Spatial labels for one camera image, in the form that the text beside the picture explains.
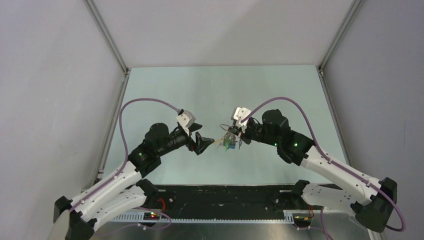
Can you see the keyring with coloured keys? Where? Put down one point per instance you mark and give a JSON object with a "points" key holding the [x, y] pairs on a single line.
{"points": [[229, 141]]}

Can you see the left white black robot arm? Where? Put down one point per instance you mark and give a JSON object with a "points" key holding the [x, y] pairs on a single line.
{"points": [[126, 187]]}

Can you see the right aluminium corner post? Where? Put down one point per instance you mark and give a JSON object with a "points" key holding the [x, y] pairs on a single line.
{"points": [[340, 33]]}

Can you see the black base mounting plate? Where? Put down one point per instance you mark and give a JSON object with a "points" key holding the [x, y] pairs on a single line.
{"points": [[226, 202]]}

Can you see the aluminium corner post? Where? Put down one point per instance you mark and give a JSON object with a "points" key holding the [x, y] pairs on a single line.
{"points": [[103, 29], [340, 33]]}

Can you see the controller board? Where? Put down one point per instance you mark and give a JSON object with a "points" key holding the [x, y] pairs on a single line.
{"points": [[302, 219], [151, 216]]}

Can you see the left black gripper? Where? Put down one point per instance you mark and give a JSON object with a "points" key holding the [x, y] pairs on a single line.
{"points": [[201, 143]]}

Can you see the aluminium frame rail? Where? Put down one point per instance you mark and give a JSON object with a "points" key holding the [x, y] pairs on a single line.
{"points": [[211, 203]]}

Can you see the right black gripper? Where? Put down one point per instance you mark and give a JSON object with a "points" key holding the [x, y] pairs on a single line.
{"points": [[236, 130]]}

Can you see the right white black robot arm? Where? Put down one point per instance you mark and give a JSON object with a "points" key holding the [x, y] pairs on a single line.
{"points": [[368, 199]]}

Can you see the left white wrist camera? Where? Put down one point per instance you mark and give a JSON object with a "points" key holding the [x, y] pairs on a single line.
{"points": [[185, 119]]}

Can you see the right controller board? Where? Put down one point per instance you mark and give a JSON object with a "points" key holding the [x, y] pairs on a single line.
{"points": [[302, 219]]}

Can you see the left aluminium corner post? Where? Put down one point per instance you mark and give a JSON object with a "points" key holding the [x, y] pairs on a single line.
{"points": [[103, 29]]}

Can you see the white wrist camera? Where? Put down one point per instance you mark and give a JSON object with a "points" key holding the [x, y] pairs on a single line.
{"points": [[185, 119], [240, 117]]}

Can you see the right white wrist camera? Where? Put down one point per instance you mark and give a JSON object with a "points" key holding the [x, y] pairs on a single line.
{"points": [[240, 117]]}

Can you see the left controller board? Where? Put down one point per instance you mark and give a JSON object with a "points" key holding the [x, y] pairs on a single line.
{"points": [[151, 216]]}

